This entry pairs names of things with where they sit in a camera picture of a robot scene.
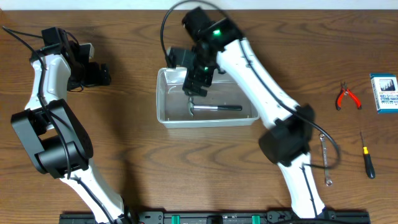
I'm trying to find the small steel claw hammer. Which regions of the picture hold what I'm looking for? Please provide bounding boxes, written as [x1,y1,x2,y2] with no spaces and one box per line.
[187,97,243,116]

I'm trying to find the clear plastic container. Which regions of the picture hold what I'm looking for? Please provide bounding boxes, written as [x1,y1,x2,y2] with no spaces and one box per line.
[156,68,259,128]

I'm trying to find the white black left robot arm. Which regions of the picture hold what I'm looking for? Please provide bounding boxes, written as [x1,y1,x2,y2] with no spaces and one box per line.
[11,41,135,223]

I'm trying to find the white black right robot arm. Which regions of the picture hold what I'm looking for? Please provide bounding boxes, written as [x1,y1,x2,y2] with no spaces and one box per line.
[182,17,325,218]

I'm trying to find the silver combination wrench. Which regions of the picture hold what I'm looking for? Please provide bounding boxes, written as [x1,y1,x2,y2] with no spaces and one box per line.
[319,134,333,187]

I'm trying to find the blue white screwdriver box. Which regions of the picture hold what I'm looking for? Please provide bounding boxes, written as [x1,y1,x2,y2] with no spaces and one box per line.
[369,73,398,114]

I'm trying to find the black yellow screwdriver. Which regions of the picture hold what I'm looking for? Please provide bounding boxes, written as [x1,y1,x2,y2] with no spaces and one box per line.
[360,132,376,179]

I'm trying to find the red handled pliers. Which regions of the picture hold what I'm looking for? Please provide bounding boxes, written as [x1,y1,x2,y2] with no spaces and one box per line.
[335,81,363,111]

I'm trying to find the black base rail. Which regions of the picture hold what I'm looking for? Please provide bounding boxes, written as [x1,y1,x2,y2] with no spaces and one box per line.
[58,210,371,224]

